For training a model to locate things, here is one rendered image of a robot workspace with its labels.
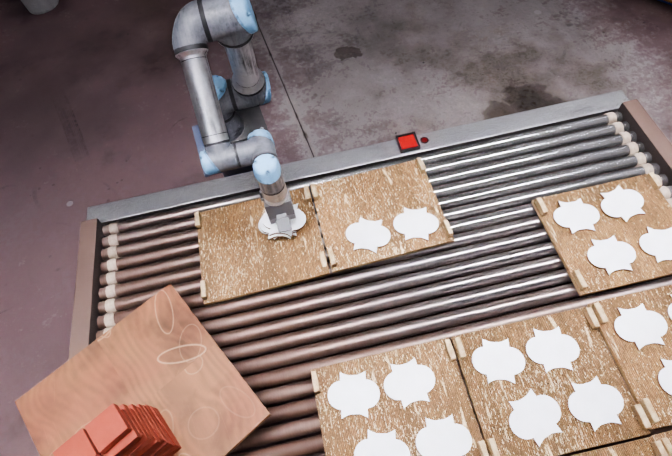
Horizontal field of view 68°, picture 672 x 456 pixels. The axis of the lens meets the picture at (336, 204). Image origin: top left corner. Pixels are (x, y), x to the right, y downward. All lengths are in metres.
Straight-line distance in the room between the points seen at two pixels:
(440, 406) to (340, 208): 0.70
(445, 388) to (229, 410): 0.58
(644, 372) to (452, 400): 0.53
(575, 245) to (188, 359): 1.21
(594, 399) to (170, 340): 1.16
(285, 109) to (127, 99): 1.14
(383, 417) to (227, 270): 0.66
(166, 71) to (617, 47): 3.12
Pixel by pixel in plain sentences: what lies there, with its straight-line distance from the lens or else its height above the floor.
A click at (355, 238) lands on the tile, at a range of 1.64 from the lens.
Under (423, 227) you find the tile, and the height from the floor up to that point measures 0.94.
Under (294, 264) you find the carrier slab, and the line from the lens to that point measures 1.63.
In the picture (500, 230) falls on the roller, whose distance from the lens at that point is 1.72.
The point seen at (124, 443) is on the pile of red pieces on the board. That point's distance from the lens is 1.23.
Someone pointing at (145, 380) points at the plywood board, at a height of 1.04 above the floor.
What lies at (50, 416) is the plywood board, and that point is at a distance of 1.62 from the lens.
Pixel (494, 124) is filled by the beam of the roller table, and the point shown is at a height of 0.92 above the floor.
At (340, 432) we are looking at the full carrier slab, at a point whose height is 0.94.
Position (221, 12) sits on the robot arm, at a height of 1.54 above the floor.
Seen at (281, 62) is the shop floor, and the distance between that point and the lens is 3.68.
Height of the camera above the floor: 2.38
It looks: 57 degrees down
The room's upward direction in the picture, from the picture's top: 9 degrees counter-clockwise
